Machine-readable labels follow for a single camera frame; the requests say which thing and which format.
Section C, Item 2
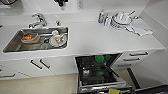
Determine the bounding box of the white drawer unit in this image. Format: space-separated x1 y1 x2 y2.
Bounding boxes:
114 48 158 68
0 63 22 82

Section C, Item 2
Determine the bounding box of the blue dish soap bottle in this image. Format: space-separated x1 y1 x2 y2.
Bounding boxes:
97 9 106 26

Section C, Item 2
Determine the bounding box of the chrome sink knob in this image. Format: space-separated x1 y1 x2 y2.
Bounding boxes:
55 20 61 27

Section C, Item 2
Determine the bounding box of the white two-door base cabinet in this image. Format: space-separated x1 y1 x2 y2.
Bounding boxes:
18 55 80 80

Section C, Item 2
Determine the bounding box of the black built-in dishwasher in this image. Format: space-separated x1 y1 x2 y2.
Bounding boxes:
73 52 142 94

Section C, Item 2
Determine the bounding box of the pile of white dishes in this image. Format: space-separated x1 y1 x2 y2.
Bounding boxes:
110 10 137 31

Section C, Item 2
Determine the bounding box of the small yellow bowl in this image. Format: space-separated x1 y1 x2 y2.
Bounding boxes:
108 87 122 94

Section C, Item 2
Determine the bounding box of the orange bowl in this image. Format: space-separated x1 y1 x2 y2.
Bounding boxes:
20 31 41 44

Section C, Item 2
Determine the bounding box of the white cloth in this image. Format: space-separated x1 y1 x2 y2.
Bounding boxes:
127 17 154 37

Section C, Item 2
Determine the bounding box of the chrome sink faucet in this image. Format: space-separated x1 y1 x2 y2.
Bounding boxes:
27 12 49 30

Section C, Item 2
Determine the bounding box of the white wall outlet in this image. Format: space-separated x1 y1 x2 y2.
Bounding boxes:
77 0 84 10

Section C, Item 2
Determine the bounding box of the small white bottle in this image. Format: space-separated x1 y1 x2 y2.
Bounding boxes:
103 13 112 27

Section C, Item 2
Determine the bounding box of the steel kitchen sink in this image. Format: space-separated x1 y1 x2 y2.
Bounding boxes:
2 26 70 55

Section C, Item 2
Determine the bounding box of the white cup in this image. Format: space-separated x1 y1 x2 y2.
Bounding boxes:
49 29 69 49

